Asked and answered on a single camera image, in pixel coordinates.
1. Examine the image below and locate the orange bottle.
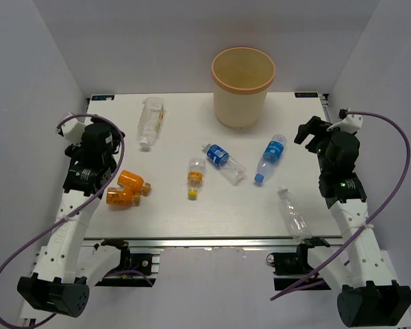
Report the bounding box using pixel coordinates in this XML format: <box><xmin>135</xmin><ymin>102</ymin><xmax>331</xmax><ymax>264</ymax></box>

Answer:
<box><xmin>105</xmin><ymin>187</ymin><xmax>141</xmax><ymax>207</ymax></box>
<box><xmin>117</xmin><ymin>170</ymin><xmax>151</xmax><ymax>196</ymax></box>

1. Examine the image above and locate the large clear square bottle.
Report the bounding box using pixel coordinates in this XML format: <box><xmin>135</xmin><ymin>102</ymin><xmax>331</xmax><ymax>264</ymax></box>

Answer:
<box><xmin>138</xmin><ymin>97</ymin><xmax>165</xmax><ymax>149</ymax></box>

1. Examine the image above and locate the clear ribbed bottle white cap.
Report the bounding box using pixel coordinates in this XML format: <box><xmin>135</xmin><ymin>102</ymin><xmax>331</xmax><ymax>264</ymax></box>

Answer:
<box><xmin>277</xmin><ymin>186</ymin><xmax>312</xmax><ymax>243</ymax></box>

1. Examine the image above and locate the blue label bottle white cap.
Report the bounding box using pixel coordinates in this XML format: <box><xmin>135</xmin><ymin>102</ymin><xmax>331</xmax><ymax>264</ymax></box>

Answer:
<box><xmin>202</xmin><ymin>143</ymin><xmax>246</xmax><ymax>186</ymax></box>

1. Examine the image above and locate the clear bottle yellow cap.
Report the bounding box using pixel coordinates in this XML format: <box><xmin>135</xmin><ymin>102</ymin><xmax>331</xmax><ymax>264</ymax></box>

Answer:
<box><xmin>187</xmin><ymin>158</ymin><xmax>206</xmax><ymax>200</ymax></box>

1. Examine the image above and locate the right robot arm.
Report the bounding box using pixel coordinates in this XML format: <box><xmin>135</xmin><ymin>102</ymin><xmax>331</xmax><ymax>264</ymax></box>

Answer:
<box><xmin>294</xmin><ymin>114</ymin><xmax>411</xmax><ymax>328</ymax></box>

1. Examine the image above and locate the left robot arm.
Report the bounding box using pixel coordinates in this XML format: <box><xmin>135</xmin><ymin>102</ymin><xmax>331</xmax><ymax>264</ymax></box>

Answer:
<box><xmin>17</xmin><ymin>115</ymin><xmax>131</xmax><ymax>317</ymax></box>

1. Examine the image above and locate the beige bin with orange rim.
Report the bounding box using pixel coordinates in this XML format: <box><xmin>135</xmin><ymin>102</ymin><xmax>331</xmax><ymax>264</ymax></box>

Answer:
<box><xmin>211</xmin><ymin>47</ymin><xmax>276</xmax><ymax>128</ymax></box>

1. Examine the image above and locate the right blue table sticker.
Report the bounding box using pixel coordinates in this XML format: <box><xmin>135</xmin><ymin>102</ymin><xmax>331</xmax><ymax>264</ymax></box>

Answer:
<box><xmin>294</xmin><ymin>92</ymin><xmax>319</xmax><ymax>98</ymax></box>

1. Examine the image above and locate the blue table sticker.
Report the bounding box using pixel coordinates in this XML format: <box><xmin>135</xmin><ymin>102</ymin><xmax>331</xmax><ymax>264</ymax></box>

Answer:
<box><xmin>90</xmin><ymin>95</ymin><xmax>114</xmax><ymax>101</ymax></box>
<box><xmin>294</xmin><ymin>92</ymin><xmax>319</xmax><ymax>98</ymax></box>

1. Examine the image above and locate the left blue table sticker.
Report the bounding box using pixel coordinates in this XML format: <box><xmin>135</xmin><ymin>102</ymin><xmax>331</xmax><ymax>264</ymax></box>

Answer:
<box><xmin>90</xmin><ymin>95</ymin><xmax>114</xmax><ymax>101</ymax></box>

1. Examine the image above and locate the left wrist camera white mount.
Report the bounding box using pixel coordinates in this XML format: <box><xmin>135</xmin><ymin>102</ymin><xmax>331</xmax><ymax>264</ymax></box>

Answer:
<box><xmin>55</xmin><ymin>118</ymin><xmax>85</xmax><ymax>145</ymax></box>

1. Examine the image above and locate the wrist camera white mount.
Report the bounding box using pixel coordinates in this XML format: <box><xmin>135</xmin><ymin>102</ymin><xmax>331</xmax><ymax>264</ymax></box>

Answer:
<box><xmin>55</xmin><ymin>118</ymin><xmax>85</xmax><ymax>145</ymax></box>
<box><xmin>326</xmin><ymin>109</ymin><xmax>363</xmax><ymax>134</ymax></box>

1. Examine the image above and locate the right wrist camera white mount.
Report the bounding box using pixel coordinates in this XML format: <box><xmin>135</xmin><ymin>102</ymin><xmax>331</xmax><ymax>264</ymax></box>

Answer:
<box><xmin>326</xmin><ymin>109</ymin><xmax>363</xmax><ymax>134</ymax></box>

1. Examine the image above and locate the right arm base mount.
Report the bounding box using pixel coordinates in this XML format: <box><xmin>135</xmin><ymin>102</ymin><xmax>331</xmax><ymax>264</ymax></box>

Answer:
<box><xmin>266</xmin><ymin>238</ymin><xmax>330</xmax><ymax>291</ymax></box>

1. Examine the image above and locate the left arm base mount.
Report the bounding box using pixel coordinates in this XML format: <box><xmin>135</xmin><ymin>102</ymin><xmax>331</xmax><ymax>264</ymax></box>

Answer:
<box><xmin>93</xmin><ymin>239</ymin><xmax>158</xmax><ymax>287</ymax></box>

